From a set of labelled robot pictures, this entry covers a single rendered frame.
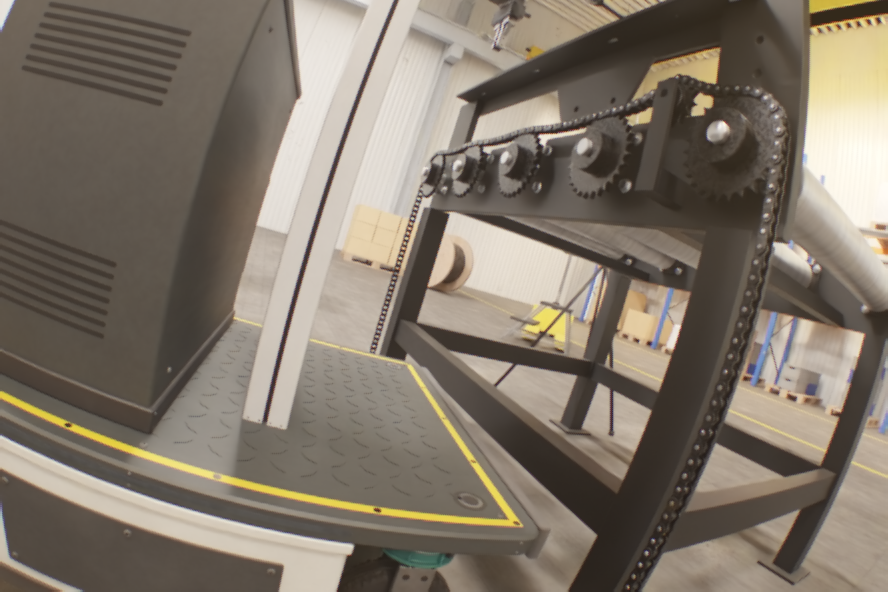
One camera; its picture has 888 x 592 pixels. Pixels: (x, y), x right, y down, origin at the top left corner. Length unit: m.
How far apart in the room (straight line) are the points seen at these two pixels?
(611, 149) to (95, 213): 0.77
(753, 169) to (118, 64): 0.74
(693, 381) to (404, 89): 11.36
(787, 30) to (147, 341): 0.92
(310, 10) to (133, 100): 11.48
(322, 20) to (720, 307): 11.57
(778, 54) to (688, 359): 0.47
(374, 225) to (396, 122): 3.83
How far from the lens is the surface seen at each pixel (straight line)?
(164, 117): 0.50
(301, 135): 11.10
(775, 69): 0.77
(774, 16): 0.83
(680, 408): 0.65
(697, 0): 0.91
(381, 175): 11.30
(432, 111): 11.68
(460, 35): 12.00
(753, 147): 0.66
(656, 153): 0.73
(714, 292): 0.64
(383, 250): 8.46
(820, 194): 0.83
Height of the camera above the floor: 0.59
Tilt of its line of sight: level
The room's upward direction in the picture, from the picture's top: 17 degrees clockwise
